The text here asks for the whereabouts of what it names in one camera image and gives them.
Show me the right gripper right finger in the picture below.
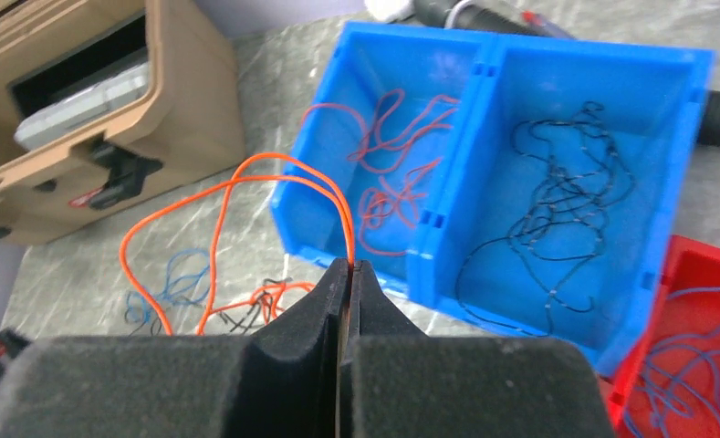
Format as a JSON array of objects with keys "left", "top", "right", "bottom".
[{"left": 338, "top": 261, "right": 614, "bottom": 437}]

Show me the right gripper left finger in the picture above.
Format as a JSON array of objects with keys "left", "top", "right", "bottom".
[{"left": 0, "top": 259, "right": 350, "bottom": 437}]

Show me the blue wire bundle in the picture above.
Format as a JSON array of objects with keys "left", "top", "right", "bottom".
[{"left": 123, "top": 248, "right": 213, "bottom": 328}]

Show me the black wire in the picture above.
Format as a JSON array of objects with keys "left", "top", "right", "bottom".
[{"left": 453, "top": 101, "right": 636, "bottom": 337}]

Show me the orange wire bundle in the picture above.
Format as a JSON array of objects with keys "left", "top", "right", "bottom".
[{"left": 301, "top": 89, "right": 461, "bottom": 258}]

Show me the red plastic bin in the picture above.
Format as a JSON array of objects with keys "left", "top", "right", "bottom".
[{"left": 604, "top": 235, "right": 720, "bottom": 437}]

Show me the blue double plastic bin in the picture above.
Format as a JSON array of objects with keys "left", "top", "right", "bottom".
[{"left": 293, "top": 22, "right": 715, "bottom": 376}]

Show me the tan plastic toolbox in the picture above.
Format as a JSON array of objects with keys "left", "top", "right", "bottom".
[{"left": 0, "top": 1, "right": 246, "bottom": 245}]

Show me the grey case in toolbox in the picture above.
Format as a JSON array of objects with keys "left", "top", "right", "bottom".
[{"left": 13, "top": 49, "right": 150, "bottom": 151}]

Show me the white pipe fitting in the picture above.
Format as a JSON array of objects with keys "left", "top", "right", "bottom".
[{"left": 363, "top": 0, "right": 414, "bottom": 23}]

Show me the small grey motor part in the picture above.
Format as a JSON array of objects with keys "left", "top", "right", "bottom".
[{"left": 412, "top": 0, "right": 576, "bottom": 40}]

